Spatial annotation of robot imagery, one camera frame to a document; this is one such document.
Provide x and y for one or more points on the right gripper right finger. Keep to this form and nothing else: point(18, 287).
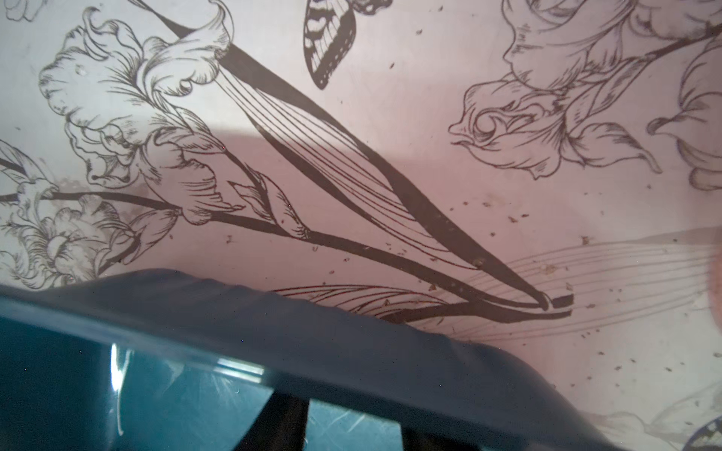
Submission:
point(418, 441)

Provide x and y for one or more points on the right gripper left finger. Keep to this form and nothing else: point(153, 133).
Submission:
point(280, 426)

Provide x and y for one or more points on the teal plastic storage box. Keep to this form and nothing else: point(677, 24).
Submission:
point(161, 360)

